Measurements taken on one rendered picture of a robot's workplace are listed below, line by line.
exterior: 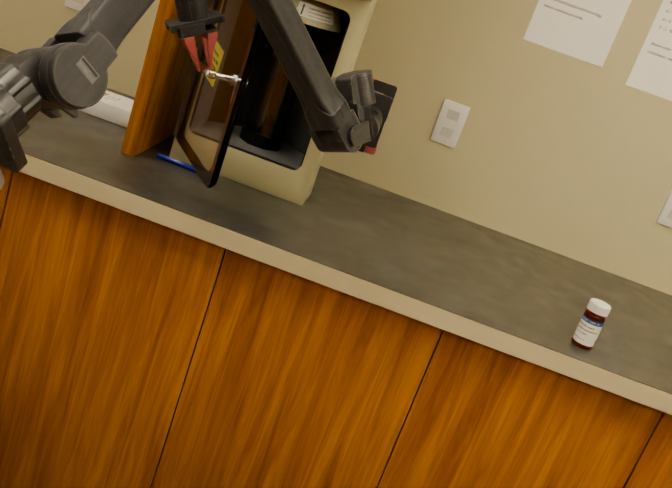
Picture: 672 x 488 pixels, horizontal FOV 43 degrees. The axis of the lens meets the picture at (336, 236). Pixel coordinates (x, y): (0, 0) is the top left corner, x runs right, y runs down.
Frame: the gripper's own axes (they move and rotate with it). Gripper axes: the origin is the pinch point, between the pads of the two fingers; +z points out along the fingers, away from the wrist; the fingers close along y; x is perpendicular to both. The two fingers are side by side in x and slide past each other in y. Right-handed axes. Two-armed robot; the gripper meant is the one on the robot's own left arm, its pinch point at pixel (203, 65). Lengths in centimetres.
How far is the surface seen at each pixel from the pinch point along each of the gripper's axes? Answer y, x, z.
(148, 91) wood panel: 9.4, -17.5, 7.2
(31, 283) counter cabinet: 43, -7, 38
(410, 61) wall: -60, -38, 21
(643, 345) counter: -73, 39, 68
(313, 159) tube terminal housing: -20.9, -7.4, 27.4
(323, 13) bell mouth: -29.9, -13.8, -1.7
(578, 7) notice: -98, -20, 11
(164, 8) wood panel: 2.4, -17.4, -8.7
